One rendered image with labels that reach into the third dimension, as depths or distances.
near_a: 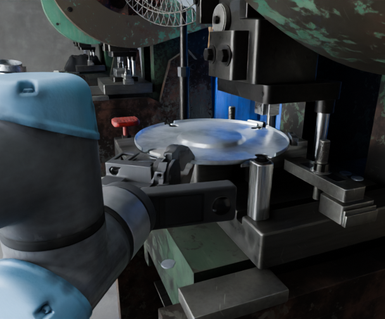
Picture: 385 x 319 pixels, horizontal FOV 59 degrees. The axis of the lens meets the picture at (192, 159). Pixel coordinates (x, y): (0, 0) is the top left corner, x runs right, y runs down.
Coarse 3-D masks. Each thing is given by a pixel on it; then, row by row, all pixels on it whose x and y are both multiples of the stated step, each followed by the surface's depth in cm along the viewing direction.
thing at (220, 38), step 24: (216, 24) 64; (240, 24) 58; (264, 24) 54; (216, 48) 61; (240, 48) 56; (264, 48) 55; (288, 48) 57; (216, 72) 63; (240, 72) 58; (264, 72) 57; (288, 72) 58; (312, 72) 60
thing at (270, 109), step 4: (256, 104) 68; (260, 104) 66; (264, 104) 66; (268, 104) 65; (272, 104) 65; (276, 104) 65; (256, 108) 68; (260, 108) 66; (264, 108) 66; (268, 108) 65; (272, 108) 65; (276, 108) 66; (256, 112) 68; (260, 112) 67; (264, 112) 66; (268, 112) 65; (272, 112) 66; (276, 112) 66
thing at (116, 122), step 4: (128, 116) 94; (132, 116) 94; (112, 120) 90; (116, 120) 90; (120, 120) 89; (124, 120) 89; (128, 120) 90; (132, 120) 90; (136, 120) 90; (112, 124) 91; (116, 124) 88; (120, 124) 88; (124, 124) 89; (128, 124) 89; (132, 124) 90; (136, 124) 90; (124, 128) 92; (128, 128) 92; (124, 132) 92; (128, 132) 92
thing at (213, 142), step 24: (192, 120) 78; (216, 120) 79; (240, 120) 77; (144, 144) 61; (168, 144) 61; (192, 144) 60; (216, 144) 60; (240, 144) 61; (264, 144) 62; (288, 144) 60
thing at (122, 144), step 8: (120, 144) 62; (128, 144) 62; (120, 152) 60; (200, 168) 61; (208, 168) 61; (216, 168) 62; (224, 168) 63; (232, 168) 64; (192, 176) 62; (200, 176) 61; (208, 176) 62; (216, 176) 62; (224, 176) 63
